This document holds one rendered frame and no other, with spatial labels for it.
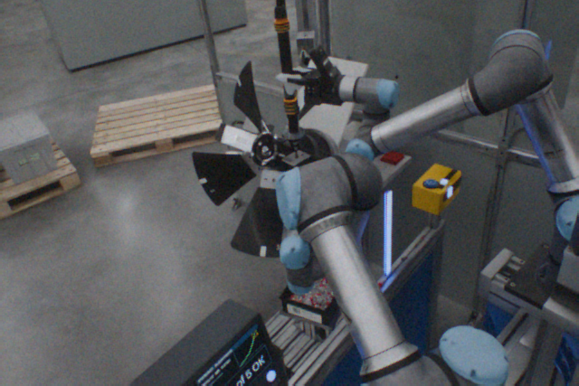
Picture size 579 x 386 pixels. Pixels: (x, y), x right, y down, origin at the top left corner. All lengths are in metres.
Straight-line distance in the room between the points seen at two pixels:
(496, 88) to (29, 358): 2.59
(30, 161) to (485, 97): 3.56
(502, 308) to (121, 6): 6.06
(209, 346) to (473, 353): 0.49
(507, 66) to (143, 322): 2.29
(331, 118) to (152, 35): 5.36
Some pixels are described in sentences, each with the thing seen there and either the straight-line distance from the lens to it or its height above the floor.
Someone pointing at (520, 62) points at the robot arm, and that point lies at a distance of 1.13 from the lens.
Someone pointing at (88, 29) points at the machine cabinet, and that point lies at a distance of 6.80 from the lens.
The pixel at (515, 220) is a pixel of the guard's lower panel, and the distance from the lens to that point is 2.19.
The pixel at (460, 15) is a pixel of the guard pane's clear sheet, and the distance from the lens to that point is 1.92.
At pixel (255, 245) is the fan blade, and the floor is 0.96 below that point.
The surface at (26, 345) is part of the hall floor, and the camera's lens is 3.06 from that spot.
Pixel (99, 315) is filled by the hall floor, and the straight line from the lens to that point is 2.99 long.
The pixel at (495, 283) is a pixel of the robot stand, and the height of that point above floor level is 0.98.
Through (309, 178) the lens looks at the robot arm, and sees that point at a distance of 0.94.
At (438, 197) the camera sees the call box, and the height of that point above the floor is 1.06.
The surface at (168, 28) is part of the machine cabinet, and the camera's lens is 7.03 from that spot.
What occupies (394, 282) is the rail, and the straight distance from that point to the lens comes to 1.62.
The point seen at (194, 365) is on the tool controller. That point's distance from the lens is 0.98.
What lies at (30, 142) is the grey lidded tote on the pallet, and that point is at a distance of 4.07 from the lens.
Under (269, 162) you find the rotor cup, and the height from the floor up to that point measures 1.20.
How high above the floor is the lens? 2.02
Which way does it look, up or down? 33 degrees down
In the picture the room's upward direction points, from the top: 7 degrees counter-clockwise
